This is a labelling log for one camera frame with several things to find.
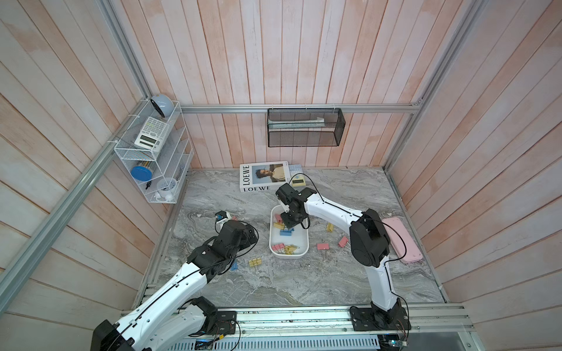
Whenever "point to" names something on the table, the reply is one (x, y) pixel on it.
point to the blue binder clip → (234, 266)
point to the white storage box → (286, 243)
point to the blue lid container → (141, 172)
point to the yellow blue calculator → (297, 180)
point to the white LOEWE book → (263, 175)
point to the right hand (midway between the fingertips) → (289, 220)
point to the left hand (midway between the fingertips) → (244, 236)
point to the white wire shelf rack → (171, 164)
